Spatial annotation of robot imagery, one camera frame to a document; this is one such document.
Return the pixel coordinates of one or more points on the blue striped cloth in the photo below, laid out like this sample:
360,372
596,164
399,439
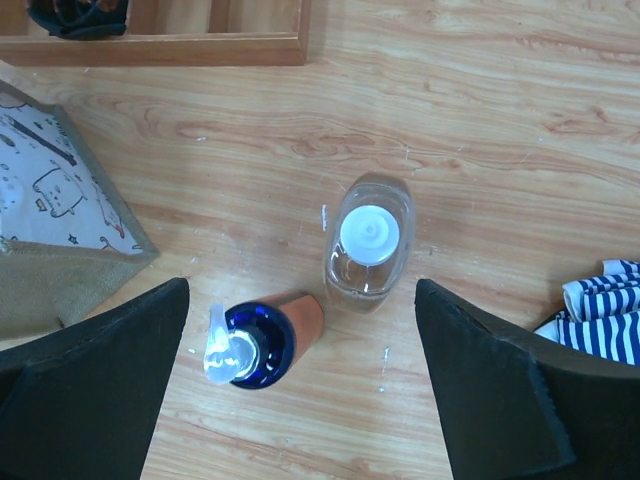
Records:
600,316

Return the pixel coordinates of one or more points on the blue spray bottle orange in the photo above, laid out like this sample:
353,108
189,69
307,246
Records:
253,345

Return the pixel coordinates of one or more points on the black rolled sock behind bag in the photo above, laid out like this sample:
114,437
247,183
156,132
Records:
80,19

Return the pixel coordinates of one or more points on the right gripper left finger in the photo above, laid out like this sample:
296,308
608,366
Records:
83,402

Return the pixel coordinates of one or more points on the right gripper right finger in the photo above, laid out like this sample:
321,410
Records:
514,405

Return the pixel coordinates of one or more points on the wooden compartment tray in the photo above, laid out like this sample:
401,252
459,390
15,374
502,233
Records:
169,33

